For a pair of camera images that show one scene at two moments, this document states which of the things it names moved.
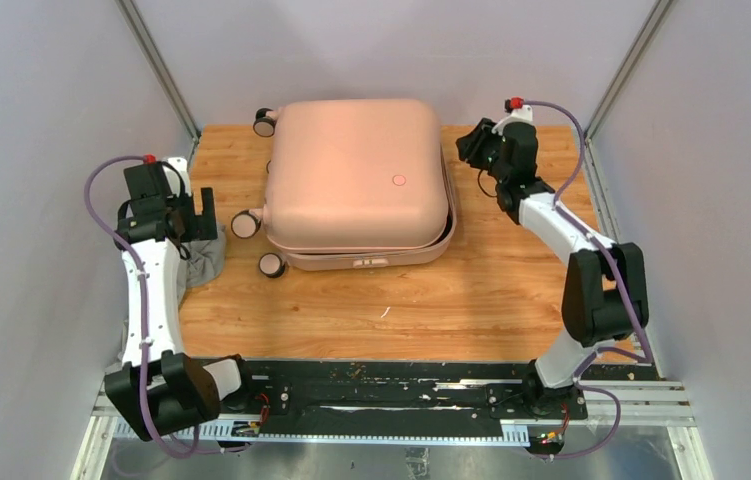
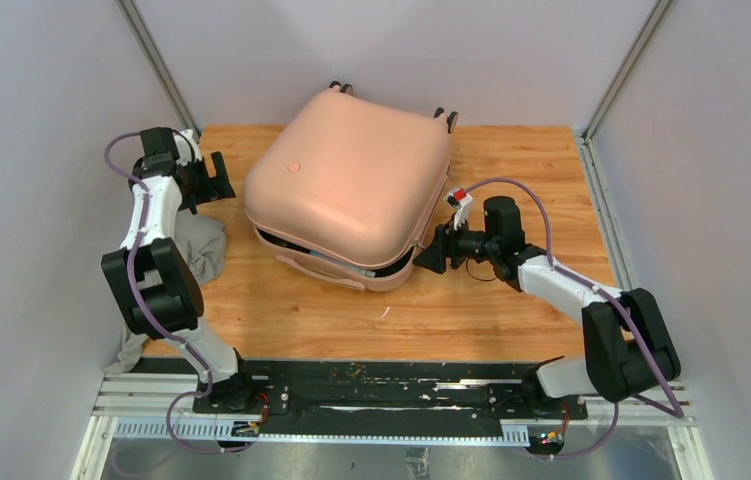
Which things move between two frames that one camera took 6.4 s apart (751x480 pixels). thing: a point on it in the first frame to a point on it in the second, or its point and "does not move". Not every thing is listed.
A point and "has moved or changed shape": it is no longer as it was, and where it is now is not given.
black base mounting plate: x=395 y=393 does not move
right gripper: x=471 y=146 to x=433 y=259
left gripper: x=199 y=227 to x=214 y=189
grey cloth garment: x=200 y=260 does not move
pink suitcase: x=352 y=184 has moved or changed shape
